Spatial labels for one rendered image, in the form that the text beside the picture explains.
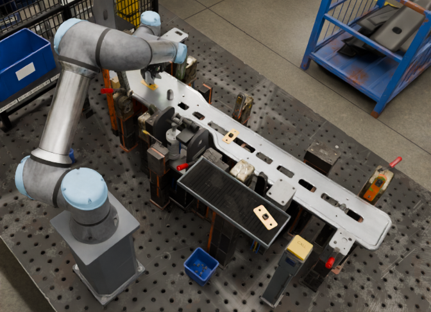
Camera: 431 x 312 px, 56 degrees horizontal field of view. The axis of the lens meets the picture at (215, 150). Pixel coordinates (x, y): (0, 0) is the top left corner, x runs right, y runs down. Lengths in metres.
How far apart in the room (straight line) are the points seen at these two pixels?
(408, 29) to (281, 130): 1.80
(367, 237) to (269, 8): 3.19
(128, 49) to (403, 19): 2.89
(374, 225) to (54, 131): 1.16
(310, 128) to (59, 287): 1.43
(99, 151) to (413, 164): 2.29
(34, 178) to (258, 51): 2.87
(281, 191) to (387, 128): 2.15
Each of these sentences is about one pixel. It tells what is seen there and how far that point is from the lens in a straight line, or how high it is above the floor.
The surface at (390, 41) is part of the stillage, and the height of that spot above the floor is 0.50.
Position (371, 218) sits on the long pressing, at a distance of 1.65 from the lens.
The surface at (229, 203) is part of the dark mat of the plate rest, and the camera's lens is 1.34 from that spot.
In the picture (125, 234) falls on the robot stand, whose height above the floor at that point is 1.10.
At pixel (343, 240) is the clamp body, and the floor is 1.06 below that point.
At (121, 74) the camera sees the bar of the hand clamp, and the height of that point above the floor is 1.18.
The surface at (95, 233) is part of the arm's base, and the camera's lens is 1.31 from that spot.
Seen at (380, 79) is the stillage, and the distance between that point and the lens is 3.64.
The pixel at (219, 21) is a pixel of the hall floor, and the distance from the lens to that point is 4.10.
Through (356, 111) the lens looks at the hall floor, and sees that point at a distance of 3.52.
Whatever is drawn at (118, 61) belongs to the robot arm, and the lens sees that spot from 1.19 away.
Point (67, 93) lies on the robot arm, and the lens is 1.23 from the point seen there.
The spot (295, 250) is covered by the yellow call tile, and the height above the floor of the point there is 1.16.
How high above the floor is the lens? 2.30
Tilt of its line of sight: 52 degrees down
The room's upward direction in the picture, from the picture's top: 8 degrees clockwise
